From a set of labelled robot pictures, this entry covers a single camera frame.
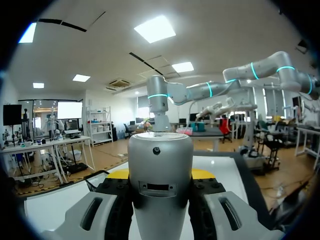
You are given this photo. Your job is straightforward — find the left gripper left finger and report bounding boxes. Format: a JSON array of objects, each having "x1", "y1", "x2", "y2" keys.
[{"x1": 41, "y1": 168, "x2": 134, "y2": 240}]

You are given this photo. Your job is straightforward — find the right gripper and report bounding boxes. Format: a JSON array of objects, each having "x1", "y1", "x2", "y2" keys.
[{"x1": 151, "y1": 112, "x2": 173, "y2": 133}]

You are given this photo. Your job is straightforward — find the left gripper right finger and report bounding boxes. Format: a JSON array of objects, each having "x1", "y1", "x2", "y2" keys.
[{"x1": 188, "y1": 168, "x2": 286, "y2": 240}]

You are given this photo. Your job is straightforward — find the large whiteboard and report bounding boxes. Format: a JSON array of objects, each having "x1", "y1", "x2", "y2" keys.
[{"x1": 23, "y1": 149, "x2": 272, "y2": 240}]

